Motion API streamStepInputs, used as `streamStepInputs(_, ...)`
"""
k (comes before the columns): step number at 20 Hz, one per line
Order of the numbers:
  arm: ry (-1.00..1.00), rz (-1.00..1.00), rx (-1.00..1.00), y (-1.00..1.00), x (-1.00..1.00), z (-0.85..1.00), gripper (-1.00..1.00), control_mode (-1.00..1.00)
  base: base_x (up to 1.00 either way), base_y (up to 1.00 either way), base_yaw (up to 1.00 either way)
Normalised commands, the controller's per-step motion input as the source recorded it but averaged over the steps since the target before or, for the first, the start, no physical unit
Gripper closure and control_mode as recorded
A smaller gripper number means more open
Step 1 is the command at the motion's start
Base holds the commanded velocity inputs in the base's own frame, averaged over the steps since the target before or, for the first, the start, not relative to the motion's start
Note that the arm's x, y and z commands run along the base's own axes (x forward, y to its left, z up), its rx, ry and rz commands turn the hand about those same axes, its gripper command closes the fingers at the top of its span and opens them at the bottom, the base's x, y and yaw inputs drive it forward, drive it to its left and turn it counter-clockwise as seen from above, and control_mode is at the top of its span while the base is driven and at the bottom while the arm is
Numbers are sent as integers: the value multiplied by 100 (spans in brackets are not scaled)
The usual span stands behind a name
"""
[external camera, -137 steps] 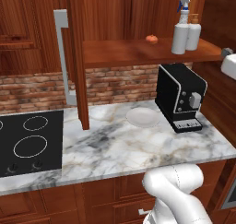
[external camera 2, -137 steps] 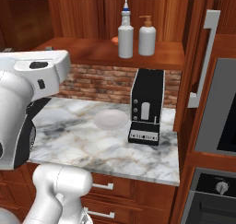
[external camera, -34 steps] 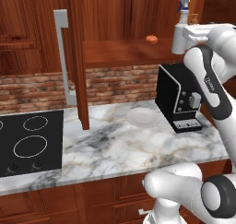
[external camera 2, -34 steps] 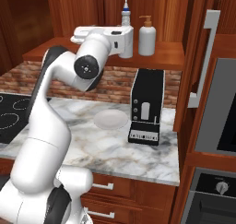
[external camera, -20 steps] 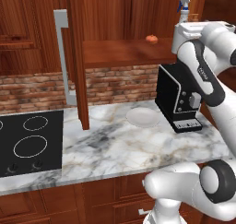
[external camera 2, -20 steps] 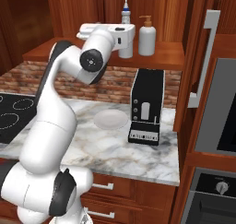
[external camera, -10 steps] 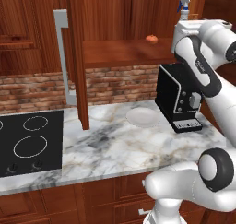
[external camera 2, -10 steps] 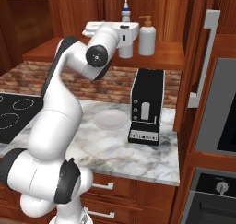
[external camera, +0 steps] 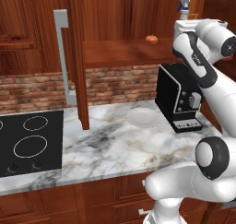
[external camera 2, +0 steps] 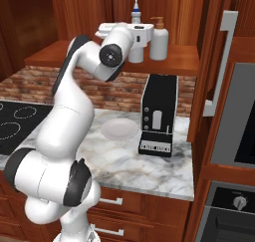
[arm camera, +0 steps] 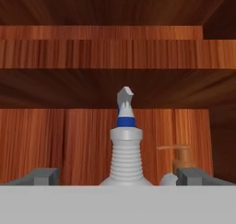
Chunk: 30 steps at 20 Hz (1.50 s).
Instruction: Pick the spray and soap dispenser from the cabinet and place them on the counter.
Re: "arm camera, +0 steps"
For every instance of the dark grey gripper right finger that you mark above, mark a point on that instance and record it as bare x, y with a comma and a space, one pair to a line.
189, 176

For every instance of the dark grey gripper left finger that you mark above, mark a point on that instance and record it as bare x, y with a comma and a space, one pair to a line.
46, 176

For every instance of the brown wooden cabinet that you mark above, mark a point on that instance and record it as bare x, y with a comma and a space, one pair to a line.
61, 141

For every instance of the white spray bottle blue collar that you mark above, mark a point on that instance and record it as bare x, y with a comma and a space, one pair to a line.
127, 154

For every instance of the brown wooden cabinet shelf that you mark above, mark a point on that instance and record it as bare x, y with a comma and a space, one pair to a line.
116, 54

